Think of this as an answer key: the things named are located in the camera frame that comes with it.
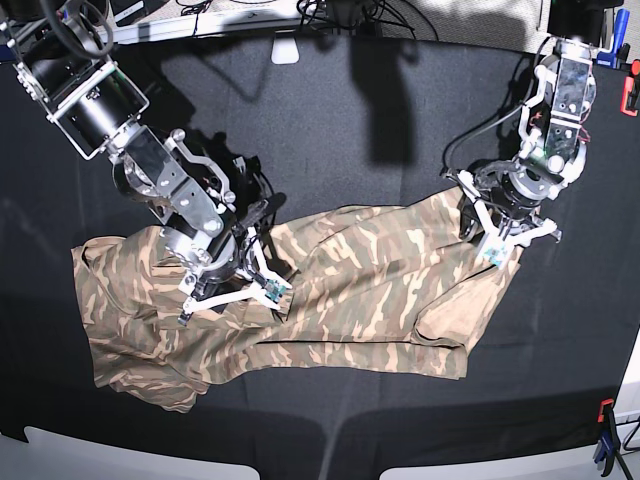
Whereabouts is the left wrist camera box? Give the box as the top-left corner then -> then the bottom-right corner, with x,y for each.
477,237 -> 514,270

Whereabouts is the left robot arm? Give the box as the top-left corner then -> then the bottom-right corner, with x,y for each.
442,1 -> 624,269

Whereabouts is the orange blue clamp right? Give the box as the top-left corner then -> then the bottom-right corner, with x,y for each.
593,399 -> 620,477

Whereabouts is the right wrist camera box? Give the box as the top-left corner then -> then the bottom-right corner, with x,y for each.
256,279 -> 293,311

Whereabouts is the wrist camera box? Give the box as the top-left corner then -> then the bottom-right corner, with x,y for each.
256,279 -> 293,311
477,237 -> 514,270

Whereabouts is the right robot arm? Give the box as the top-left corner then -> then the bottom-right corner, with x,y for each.
1,1 -> 291,323

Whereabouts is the black table cloth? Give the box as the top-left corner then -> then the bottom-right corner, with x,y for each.
1,37 -> 639,479

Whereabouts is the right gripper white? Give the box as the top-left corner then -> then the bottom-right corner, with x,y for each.
178,234 -> 292,325

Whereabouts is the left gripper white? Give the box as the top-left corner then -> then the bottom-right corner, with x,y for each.
447,169 -> 563,269

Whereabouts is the red clamp far right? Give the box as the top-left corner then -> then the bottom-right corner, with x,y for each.
620,59 -> 640,117

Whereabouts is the camouflage t-shirt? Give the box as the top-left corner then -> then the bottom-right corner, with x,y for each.
71,188 -> 522,413

